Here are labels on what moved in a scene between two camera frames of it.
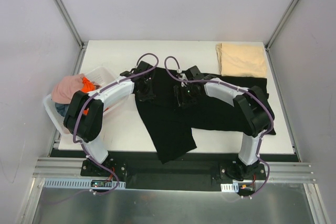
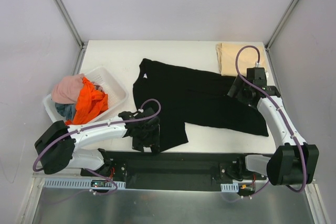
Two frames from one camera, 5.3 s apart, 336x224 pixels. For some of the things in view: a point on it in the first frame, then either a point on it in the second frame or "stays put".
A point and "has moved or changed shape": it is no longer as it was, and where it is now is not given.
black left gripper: x=145 y=95 → x=146 y=142
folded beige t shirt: x=235 y=60 stays put
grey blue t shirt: x=62 y=108 stays put
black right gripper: x=182 y=100 → x=233 y=87
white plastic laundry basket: x=98 y=76 stays put
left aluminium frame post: x=81 y=43 stays put
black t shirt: x=170 y=124 has moved or changed shape
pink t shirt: x=63 y=91 stays put
